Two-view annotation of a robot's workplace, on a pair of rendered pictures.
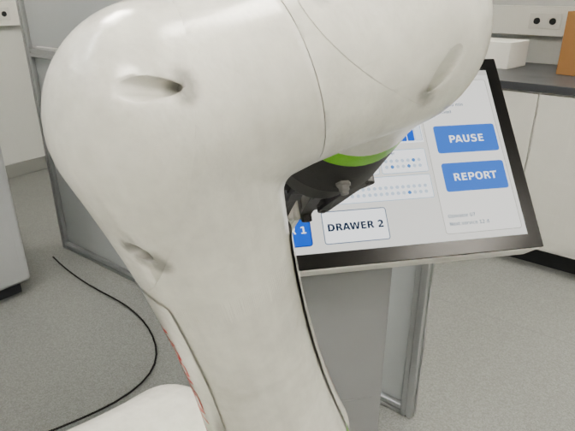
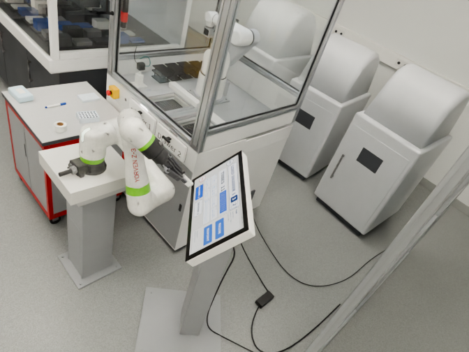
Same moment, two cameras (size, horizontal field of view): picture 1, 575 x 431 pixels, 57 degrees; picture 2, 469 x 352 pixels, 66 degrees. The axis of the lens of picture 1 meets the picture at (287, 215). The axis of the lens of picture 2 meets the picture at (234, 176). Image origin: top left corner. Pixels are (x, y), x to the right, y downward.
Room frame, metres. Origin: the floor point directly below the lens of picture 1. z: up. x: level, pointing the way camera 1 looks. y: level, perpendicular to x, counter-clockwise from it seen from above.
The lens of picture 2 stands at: (0.72, -1.30, 2.14)
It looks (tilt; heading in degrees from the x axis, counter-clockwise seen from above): 37 degrees down; 88
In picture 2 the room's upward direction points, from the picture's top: 18 degrees clockwise
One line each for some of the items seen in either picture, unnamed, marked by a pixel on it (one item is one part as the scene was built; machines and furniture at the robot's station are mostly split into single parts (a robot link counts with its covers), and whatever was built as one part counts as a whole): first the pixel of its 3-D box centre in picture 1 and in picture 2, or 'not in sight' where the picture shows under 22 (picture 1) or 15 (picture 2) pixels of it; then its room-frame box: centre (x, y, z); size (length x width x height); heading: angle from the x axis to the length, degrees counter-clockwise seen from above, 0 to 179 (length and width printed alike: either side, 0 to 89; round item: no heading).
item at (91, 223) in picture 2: not in sight; (90, 224); (0.04, 0.15, 0.38); 0.30 x 0.30 x 0.76; 53
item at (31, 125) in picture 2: not in sight; (68, 152); (-0.41, 0.73, 0.38); 0.62 x 0.58 x 0.76; 143
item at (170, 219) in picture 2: not in sight; (190, 158); (0.43, 1.08, 0.40); 1.03 x 0.95 x 0.80; 143
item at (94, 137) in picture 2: not in sight; (95, 142); (0.05, 0.17, 0.99); 0.16 x 0.13 x 0.19; 63
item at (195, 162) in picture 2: not in sight; (201, 107); (0.42, 1.09, 0.87); 1.02 x 0.95 x 0.14; 143
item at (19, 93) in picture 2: not in sight; (20, 93); (-0.70, 0.69, 0.78); 0.15 x 0.10 x 0.04; 148
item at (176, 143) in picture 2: not in sight; (170, 142); (0.35, 0.53, 0.87); 0.29 x 0.02 x 0.11; 143
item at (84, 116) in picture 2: not in sight; (87, 116); (-0.24, 0.67, 0.78); 0.12 x 0.08 x 0.04; 42
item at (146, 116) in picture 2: not in sight; (142, 116); (0.10, 0.72, 0.87); 0.29 x 0.02 x 0.11; 143
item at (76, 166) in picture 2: not in sight; (82, 165); (0.01, 0.10, 0.87); 0.26 x 0.15 x 0.06; 59
